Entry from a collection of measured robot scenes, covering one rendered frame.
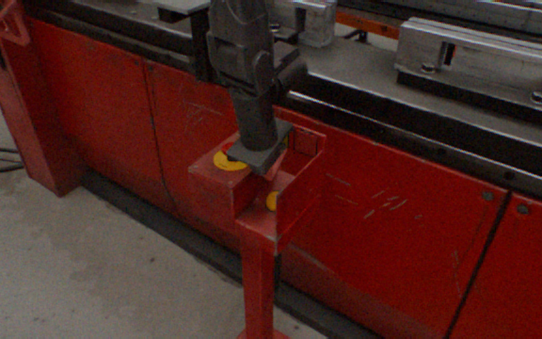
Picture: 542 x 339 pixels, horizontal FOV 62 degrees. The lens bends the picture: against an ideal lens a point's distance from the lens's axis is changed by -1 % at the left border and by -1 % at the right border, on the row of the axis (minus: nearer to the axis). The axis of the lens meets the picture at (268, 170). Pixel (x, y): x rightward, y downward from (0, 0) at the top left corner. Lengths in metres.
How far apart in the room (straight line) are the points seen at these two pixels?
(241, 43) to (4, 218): 1.70
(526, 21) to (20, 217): 1.88
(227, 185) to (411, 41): 0.47
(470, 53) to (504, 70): 0.07
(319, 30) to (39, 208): 1.47
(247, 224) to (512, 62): 0.56
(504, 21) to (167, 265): 1.30
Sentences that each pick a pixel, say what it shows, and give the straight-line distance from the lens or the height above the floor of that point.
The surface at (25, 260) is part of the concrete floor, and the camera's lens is 1.93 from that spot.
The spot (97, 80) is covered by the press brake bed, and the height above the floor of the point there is 0.62.
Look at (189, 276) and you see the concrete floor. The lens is 1.68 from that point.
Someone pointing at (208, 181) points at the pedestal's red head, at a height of 0.77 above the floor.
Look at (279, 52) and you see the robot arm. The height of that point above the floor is 1.02.
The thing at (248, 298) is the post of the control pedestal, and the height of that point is 0.40.
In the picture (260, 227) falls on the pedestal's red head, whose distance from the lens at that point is 0.83.
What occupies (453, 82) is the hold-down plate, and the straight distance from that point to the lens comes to 0.92.
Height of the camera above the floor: 1.29
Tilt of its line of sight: 38 degrees down
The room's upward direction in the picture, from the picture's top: straight up
